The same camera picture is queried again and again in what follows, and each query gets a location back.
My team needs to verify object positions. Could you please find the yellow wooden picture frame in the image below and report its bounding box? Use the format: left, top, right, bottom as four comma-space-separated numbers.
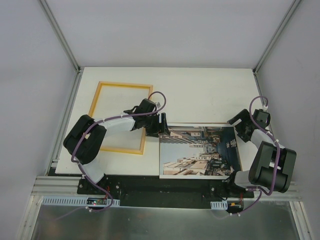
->
88, 81, 153, 155

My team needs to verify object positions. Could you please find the street photo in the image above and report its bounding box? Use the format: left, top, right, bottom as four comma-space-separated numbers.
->
158, 124, 243, 180

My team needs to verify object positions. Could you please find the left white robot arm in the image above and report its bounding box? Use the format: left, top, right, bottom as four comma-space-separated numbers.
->
63, 98, 170, 195

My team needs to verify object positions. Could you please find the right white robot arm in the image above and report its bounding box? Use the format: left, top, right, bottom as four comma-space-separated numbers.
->
224, 109, 297, 198

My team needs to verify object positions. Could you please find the brown backing board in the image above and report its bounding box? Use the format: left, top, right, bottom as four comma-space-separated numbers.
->
167, 122, 244, 173

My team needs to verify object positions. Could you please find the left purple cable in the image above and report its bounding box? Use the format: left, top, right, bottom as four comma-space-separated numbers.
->
54, 91, 168, 221

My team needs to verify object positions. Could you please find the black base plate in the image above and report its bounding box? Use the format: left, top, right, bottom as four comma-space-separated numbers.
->
77, 174, 254, 208

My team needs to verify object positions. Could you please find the right aluminium corner post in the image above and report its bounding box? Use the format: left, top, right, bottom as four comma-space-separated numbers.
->
252, 0, 303, 76

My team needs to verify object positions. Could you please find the aluminium corner post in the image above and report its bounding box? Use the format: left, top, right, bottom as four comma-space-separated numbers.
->
37, 0, 81, 73
252, 0, 303, 76

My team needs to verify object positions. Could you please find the right white cable duct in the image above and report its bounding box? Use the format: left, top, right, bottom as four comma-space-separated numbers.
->
210, 200, 228, 211

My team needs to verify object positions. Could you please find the white cable duct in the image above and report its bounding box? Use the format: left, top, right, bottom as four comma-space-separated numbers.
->
210, 200, 228, 211
42, 196, 120, 208

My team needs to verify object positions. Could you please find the left white cable duct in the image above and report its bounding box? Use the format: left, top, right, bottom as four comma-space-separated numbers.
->
42, 196, 120, 208

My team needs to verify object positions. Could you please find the aluminium front rail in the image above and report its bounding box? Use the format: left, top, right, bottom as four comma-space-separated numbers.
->
31, 176, 303, 202

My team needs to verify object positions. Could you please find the left aluminium corner post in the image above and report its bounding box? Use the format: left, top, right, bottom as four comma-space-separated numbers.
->
37, 0, 81, 73

